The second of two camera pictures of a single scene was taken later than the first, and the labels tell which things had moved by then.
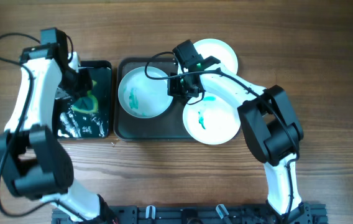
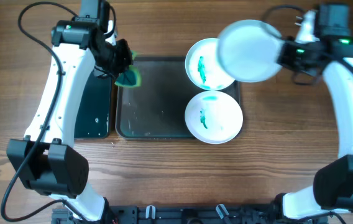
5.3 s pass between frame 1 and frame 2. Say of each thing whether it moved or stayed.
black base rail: stayed
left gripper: moved
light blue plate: moved
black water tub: stayed
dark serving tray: stayed
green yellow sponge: moved
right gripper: moved
